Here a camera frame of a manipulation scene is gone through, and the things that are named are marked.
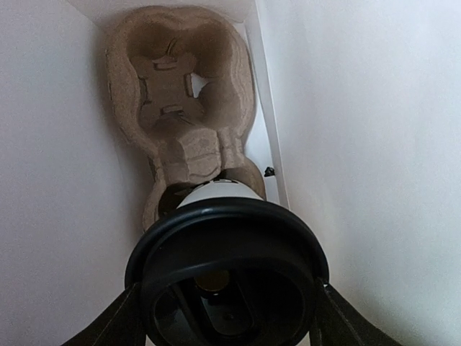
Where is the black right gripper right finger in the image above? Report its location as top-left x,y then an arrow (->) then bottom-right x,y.
313,278 -> 400,346

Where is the brown paper bag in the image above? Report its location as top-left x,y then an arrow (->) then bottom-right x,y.
1,1 -> 460,345

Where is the brown cardboard cup carrier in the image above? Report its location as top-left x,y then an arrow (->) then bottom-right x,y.
106,6 -> 266,228

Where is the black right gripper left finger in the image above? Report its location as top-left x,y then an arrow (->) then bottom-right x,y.
63,283 -> 146,346

